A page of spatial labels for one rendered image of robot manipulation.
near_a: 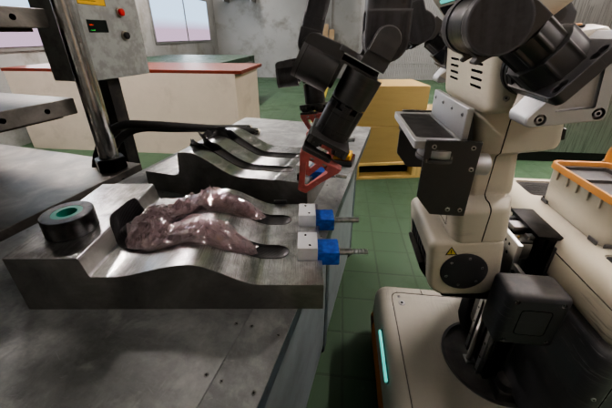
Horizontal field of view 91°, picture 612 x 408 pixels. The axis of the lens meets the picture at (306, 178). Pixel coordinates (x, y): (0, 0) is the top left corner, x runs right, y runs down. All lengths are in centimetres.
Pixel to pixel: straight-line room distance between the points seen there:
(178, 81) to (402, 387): 315
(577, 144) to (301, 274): 383
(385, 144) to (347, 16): 734
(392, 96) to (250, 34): 789
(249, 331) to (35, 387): 28
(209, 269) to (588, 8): 372
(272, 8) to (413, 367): 964
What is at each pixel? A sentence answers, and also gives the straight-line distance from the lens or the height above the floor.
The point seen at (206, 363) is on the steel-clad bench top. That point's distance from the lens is 52.
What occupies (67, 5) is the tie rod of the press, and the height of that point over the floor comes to 130.
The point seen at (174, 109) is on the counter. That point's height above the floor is 50.
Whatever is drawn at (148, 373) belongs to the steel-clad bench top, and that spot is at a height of 80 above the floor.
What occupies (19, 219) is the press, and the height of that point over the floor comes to 79.
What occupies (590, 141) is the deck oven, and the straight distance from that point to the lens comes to 423.
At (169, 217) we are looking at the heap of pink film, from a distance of 66.
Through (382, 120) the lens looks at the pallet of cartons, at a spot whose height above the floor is 55.
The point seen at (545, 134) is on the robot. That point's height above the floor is 105.
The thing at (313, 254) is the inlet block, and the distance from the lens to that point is 55.
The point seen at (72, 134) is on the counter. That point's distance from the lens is 443.
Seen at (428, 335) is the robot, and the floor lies 28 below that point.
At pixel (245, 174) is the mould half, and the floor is 88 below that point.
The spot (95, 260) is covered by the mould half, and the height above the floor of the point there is 88.
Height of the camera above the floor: 122
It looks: 25 degrees down
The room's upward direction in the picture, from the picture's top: straight up
